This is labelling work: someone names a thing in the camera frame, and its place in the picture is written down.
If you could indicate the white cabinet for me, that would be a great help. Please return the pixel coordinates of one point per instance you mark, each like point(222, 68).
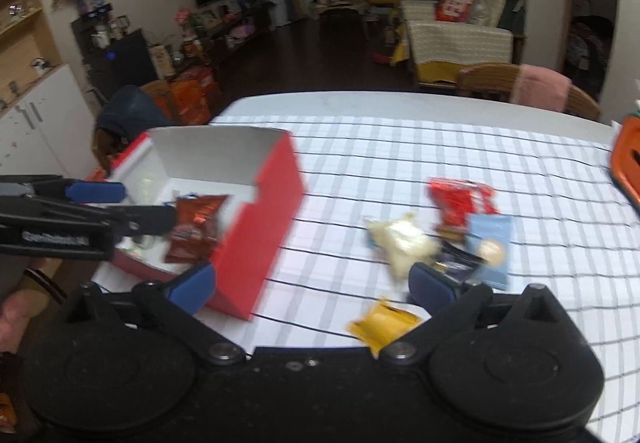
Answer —
point(45, 123)

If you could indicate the black snack packet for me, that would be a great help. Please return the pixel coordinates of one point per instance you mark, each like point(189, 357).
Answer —
point(457, 255)

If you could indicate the red cardboard box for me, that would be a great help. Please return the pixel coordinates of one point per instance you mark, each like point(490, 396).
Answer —
point(270, 203)

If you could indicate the black white checkered tablecloth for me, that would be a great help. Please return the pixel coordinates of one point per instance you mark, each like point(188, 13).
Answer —
point(380, 148)

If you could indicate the black cabinet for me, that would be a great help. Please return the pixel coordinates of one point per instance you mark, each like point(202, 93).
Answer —
point(125, 58)

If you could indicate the dark television console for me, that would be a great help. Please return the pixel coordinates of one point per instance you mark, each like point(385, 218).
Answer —
point(235, 28)

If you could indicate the sofa with cream covers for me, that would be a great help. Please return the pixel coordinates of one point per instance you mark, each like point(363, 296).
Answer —
point(460, 43)

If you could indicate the orange green desk organizer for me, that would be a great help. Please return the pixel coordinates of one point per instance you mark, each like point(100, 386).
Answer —
point(627, 158)

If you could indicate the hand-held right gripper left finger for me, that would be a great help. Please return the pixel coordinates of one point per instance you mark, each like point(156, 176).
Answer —
point(195, 287)

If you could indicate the dark blue jacket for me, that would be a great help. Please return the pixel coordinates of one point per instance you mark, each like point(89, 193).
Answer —
point(132, 110)

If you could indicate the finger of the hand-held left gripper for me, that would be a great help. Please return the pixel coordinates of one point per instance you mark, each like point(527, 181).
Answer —
point(97, 192)
point(145, 220)

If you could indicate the red snack packet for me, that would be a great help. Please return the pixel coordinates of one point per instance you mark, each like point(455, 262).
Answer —
point(460, 200)

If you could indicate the wooden wall shelf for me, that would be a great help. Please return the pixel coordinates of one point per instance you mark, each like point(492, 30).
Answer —
point(22, 18)

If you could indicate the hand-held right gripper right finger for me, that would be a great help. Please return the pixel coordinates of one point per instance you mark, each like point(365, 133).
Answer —
point(430, 285)

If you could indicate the light blue snack packet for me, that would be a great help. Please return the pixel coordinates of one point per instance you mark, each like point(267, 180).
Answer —
point(492, 243)

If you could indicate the pink towel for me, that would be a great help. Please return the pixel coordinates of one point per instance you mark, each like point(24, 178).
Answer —
point(542, 88)

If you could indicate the pink flower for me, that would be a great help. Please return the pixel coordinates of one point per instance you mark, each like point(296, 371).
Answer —
point(183, 17)

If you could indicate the red printed cushion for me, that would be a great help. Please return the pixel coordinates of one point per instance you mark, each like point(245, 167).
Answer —
point(454, 7)

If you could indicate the orange fruit carton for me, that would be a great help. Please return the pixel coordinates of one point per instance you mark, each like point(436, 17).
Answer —
point(189, 100)

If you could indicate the shiny brown snack packet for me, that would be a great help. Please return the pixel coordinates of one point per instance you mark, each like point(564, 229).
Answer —
point(197, 228)

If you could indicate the cream yellow snack packet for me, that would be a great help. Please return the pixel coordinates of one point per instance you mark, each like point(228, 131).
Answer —
point(405, 240)

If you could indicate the wooden coffee table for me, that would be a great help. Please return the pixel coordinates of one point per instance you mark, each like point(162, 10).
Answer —
point(345, 8)

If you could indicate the person's left forearm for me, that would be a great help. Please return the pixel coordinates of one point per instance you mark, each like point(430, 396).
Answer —
point(17, 320)

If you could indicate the wooden dining chair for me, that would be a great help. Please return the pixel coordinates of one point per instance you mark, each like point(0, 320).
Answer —
point(485, 80)

